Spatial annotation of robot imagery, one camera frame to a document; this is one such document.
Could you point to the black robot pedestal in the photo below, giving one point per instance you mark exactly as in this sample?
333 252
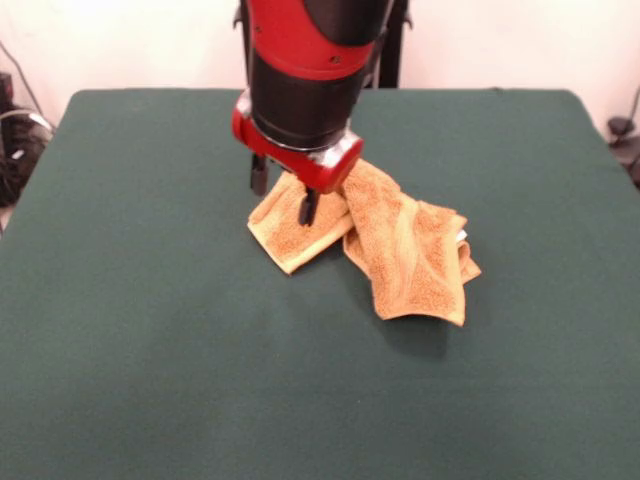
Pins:
390 50

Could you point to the black equipment pile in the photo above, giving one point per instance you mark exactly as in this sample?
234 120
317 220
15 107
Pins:
15 150

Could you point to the dark green table cloth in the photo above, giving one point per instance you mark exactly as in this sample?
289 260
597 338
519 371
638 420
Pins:
150 300

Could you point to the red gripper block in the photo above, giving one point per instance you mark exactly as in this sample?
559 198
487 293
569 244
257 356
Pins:
310 172

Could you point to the tan terry towel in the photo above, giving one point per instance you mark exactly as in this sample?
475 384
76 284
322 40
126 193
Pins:
400 240

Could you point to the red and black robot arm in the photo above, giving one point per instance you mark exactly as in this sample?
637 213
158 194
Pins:
300 75

